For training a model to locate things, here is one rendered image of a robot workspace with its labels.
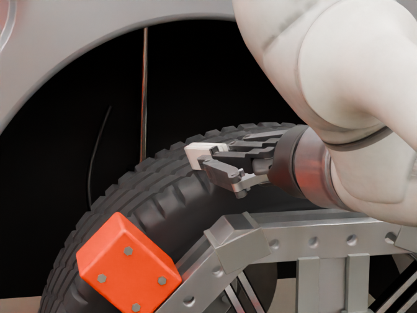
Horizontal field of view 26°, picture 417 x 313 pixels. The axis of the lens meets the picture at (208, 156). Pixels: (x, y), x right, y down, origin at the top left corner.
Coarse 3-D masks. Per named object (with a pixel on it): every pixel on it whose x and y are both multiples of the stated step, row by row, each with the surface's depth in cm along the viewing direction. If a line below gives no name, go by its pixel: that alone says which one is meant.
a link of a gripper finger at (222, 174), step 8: (208, 160) 101; (216, 160) 100; (208, 168) 100; (216, 168) 97; (224, 168) 96; (232, 168) 95; (216, 176) 98; (224, 176) 96; (232, 176) 93; (240, 176) 93; (216, 184) 100; (224, 184) 97; (240, 192) 93
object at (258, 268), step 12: (252, 264) 161; (264, 264) 162; (276, 264) 162; (252, 276) 162; (264, 276) 162; (276, 276) 163; (240, 288) 162; (264, 288) 163; (216, 300) 156; (240, 300) 162; (264, 300) 163; (204, 312) 156; (216, 312) 157; (228, 312) 162; (252, 312) 163
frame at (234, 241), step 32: (224, 224) 100; (256, 224) 98; (288, 224) 99; (320, 224) 99; (352, 224) 99; (384, 224) 100; (192, 256) 101; (224, 256) 97; (256, 256) 98; (288, 256) 99; (320, 256) 99; (416, 256) 102; (192, 288) 97; (224, 288) 98
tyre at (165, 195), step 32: (224, 128) 125; (256, 128) 123; (288, 128) 122; (160, 160) 120; (128, 192) 115; (160, 192) 109; (192, 192) 104; (224, 192) 104; (256, 192) 105; (96, 224) 115; (160, 224) 104; (192, 224) 104; (64, 256) 120; (64, 288) 110
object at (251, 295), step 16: (400, 256) 130; (400, 272) 136; (416, 272) 114; (400, 288) 114; (416, 288) 115; (240, 304) 110; (256, 304) 110; (384, 304) 114; (400, 304) 115; (416, 304) 134
